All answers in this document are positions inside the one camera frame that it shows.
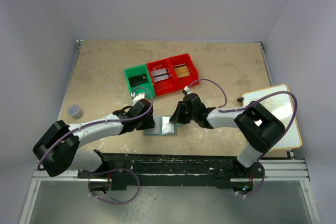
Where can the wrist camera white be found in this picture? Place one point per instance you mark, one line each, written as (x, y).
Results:
(186, 90)
(137, 97)

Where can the black card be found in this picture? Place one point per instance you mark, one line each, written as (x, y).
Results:
(138, 80)

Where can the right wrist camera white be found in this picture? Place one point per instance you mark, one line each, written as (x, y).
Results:
(186, 90)

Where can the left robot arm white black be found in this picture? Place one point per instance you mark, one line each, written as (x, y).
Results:
(57, 149)

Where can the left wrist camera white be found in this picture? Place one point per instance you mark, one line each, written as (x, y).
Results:
(137, 97)

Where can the silver card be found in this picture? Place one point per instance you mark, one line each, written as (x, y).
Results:
(159, 75)

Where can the green card holder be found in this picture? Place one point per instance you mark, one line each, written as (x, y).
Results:
(163, 127)

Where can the red plastic bin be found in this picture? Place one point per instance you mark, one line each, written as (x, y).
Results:
(184, 59)
(165, 86)

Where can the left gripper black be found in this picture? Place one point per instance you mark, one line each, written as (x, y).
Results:
(149, 123)

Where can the green plastic bin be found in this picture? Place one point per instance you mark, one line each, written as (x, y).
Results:
(134, 71)

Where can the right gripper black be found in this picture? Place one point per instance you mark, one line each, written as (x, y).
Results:
(177, 117)

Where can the right red plastic bin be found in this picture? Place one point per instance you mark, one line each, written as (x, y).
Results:
(184, 59)

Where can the middle red plastic bin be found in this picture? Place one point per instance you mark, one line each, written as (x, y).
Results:
(165, 86)

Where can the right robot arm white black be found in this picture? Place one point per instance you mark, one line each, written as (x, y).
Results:
(259, 126)

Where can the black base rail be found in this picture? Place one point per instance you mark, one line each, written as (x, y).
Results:
(221, 172)

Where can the gold card in bin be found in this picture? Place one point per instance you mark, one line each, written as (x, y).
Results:
(181, 71)

